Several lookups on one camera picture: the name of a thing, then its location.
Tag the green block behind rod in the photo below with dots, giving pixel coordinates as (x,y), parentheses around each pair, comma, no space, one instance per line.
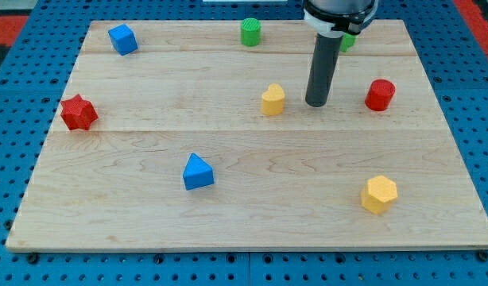
(348,42)

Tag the light wooden board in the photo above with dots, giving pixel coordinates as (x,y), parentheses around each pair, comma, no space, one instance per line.
(289,182)

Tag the yellow heart block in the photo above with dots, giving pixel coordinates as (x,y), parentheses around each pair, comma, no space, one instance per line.
(273,100)

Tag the blue triangle block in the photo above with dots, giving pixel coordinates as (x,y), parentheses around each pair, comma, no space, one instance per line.
(197,173)

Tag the red star block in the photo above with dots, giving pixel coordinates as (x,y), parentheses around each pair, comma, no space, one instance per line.
(78,113)

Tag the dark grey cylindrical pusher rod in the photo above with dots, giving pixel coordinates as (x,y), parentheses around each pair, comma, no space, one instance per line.
(324,60)

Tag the yellow hexagon block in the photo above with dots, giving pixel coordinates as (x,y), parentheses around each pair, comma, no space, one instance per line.
(379,194)

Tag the green cylinder block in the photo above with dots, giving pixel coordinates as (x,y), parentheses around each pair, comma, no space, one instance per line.
(250,29)

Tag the blue cube block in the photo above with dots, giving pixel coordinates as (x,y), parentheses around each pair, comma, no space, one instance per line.
(122,39)

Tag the red cylinder block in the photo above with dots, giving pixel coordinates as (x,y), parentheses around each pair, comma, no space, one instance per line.
(380,95)

